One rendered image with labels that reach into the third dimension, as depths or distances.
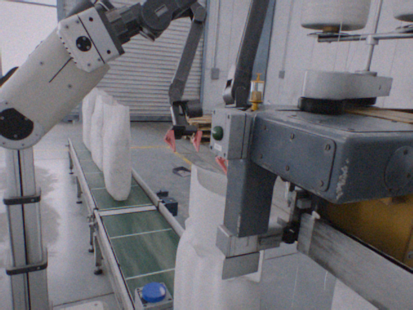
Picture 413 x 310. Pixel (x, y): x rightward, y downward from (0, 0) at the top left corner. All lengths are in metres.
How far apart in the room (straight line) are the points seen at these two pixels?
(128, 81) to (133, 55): 0.60
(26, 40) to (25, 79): 7.01
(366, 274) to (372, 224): 0.17
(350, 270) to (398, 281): 0.10
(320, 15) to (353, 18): 0.08
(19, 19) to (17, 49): 0.57
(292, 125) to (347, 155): 0.11
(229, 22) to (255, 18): 8.25
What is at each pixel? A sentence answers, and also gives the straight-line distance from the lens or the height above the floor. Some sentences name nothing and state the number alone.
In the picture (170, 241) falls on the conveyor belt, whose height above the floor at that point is 0.38.
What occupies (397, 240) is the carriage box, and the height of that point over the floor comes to 1.09.
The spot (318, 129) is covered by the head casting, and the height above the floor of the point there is 1.33.
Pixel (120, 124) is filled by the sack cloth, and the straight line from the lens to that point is 2.47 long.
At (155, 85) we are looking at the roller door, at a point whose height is 0.89.
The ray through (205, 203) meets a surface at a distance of 1.03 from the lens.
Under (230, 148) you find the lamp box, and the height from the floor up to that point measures 1.26.
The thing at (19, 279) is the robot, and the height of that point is 0.65.
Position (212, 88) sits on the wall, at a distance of 9.08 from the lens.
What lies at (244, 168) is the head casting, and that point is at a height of 1.22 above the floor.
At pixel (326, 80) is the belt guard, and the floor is 1.40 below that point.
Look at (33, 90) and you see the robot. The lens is 1.07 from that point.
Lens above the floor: 1.41
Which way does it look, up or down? 16 degrees down
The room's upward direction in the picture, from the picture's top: 5 degrees clockwise
